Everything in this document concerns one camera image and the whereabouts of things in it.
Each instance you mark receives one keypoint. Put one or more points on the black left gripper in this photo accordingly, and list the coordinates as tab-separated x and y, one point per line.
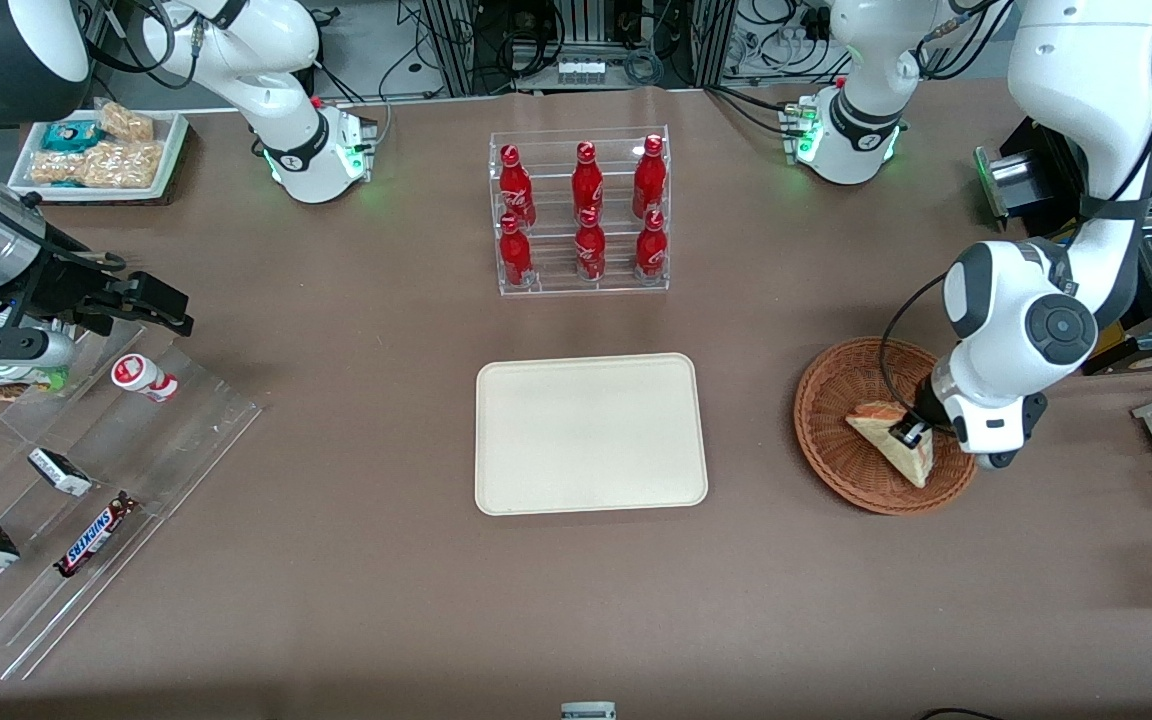
923	412

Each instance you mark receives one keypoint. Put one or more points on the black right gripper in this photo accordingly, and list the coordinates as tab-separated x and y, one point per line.
58	282

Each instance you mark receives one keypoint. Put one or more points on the triangle sandwich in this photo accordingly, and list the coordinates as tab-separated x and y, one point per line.
876	425

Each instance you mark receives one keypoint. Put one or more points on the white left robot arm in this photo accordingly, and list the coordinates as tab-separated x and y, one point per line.
1081	90

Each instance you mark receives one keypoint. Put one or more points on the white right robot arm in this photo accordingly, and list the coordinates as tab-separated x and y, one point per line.
281	70

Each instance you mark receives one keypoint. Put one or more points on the brown wicker basket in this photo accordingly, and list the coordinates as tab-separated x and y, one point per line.
836	450

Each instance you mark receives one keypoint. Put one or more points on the white snack tray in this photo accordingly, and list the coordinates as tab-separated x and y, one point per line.
171	150

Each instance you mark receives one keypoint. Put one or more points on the beige plastic tray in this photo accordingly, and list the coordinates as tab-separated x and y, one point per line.
591	435

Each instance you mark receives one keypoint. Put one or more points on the white red yogurt bottle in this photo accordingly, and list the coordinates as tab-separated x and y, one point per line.
141	376

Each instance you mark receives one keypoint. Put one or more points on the large bagged puffed snack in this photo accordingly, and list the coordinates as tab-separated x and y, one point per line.
106	165

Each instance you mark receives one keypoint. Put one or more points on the clear acrylic stepped display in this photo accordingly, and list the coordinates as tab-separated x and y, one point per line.
166	470

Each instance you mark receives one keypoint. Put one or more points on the small bagged puffed snack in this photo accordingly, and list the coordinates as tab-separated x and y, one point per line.
126	122

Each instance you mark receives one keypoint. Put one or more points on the teal snack packet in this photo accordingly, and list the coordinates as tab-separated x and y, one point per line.
69	135

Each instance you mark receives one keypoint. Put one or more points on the snickers chocolate bar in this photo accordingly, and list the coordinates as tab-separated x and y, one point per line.
96	533

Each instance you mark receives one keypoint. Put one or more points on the yellow panel black box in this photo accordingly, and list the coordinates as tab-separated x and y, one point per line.
1151	358

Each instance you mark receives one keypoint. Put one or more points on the black countertop appliance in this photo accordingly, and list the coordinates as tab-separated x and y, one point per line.
1036	180

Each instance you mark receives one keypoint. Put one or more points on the red cola bottle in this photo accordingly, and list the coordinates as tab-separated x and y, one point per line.
515	258
650	250
590	252
587	185
649	180
515	190

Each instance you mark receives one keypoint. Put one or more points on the clear acrylic bottle rack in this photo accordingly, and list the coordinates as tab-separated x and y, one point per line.
581	285

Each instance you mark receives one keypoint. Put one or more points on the grey device at table edge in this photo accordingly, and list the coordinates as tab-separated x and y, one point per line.
588	711

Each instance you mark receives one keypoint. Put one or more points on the white power strip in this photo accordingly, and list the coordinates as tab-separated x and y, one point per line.
581	71

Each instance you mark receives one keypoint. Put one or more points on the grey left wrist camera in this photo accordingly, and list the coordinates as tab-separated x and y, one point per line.
1021	425

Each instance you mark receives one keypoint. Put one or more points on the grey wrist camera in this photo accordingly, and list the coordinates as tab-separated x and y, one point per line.
1021	425
6	346

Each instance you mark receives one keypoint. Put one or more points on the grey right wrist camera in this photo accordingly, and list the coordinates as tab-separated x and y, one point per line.
6	346

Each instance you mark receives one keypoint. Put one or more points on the aluminium frame rack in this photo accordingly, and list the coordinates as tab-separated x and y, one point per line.
456	45

